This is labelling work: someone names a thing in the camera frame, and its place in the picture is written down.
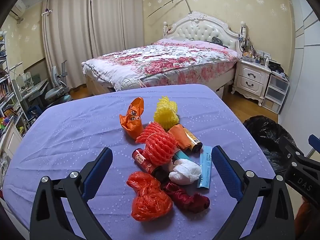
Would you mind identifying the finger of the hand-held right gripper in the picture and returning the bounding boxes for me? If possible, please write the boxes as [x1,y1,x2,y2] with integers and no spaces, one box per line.
[279,135,310,165]
[308,134,320,151]

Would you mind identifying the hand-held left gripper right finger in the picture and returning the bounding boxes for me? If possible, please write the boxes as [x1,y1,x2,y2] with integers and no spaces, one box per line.
[212,145,295,240]

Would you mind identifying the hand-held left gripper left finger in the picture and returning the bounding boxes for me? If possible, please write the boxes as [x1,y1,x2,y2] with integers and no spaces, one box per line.
[30,147,113,240]

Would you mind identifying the long blue packet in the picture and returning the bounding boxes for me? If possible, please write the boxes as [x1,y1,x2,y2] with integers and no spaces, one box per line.
[196,145,213,189]

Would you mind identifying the bin with black bag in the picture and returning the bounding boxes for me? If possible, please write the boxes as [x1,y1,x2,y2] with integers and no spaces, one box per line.
[242,115,298,178]

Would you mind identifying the white tissue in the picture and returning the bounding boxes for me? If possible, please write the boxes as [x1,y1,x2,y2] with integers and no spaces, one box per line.
[168,158,202,186]

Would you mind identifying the dark red shiny bag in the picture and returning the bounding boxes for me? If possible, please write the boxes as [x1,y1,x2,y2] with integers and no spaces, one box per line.
[161,182,210,213]

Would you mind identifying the red cylindrical tube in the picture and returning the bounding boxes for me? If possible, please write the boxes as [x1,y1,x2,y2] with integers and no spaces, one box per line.
[132,148,170,183]

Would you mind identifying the yellow and black bottle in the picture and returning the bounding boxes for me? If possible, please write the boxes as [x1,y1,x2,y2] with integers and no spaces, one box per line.
[182,127,203,153]

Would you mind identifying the teal and white packet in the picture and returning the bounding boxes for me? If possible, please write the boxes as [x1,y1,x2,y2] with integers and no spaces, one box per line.
[172,150,190,162]

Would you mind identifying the orange plastic bag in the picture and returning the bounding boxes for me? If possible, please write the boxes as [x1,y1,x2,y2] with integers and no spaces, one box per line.
[126,171,173,222]

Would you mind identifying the orange paper packet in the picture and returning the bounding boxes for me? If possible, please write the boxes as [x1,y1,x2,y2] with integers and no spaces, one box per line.
[167,124,192,150]

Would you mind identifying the orange plastic wrapper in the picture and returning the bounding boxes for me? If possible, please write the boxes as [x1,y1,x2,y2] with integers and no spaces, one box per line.
[119,97,145,139]

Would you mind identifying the orange-red foam net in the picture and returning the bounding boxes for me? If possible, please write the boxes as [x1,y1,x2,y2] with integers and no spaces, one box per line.
[136,121,178,167]

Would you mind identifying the yellow foam net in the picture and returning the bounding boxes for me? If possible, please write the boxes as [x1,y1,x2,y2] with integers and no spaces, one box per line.
[153,95,180,132]

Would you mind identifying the person's orange clothing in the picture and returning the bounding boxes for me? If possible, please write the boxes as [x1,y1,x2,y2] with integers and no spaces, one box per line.
[295,197,320,240]

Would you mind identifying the purple tablecloth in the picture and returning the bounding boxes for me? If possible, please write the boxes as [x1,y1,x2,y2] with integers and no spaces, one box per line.
[1,84,278,240]

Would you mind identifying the clear plastic drawer unit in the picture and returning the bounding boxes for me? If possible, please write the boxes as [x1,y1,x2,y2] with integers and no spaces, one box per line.
[262,71,290,113]

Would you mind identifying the white nightstand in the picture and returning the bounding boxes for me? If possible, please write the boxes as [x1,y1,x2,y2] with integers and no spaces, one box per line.
[232,59,272,107]

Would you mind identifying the dark clothes pile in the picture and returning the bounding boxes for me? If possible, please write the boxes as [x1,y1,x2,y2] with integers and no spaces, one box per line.
[269,62,285,73]

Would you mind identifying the white wardrobe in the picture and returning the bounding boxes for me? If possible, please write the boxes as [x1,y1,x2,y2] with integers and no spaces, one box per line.
[285,0,320,155]

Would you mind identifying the grey desk chair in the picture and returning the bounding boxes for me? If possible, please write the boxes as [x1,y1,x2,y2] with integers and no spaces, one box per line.
[45,60,73,105]

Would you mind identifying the cluster of small bottles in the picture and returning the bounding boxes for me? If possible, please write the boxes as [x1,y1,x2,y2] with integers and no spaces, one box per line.
[241,42,272,64]

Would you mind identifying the grey desk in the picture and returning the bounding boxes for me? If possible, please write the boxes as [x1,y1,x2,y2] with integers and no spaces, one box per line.
[15,77,49,110]

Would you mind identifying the colourful toys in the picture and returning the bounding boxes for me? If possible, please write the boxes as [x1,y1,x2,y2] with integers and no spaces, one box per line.
[0,116,13,130]

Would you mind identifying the bookshelf with books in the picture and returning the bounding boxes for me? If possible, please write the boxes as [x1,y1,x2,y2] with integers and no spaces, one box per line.
[0,32,28,135]

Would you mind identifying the floral blanket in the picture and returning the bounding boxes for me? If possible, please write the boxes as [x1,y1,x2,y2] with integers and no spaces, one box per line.
[82,39,239,92]

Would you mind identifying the beige curtain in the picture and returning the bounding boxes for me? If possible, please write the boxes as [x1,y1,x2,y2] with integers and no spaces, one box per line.
[41,0,92,90]
[90,0,145,53]

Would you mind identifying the white bed with tufted headboard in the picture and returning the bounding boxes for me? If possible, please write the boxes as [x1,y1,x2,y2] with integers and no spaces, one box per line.
[81,11,242,97]

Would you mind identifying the thin metal pole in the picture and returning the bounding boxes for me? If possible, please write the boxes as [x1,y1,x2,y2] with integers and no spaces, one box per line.
[146,0,194,19]

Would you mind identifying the white air conditioner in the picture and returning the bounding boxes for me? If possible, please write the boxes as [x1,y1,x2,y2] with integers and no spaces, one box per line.
[10,0,27,19]

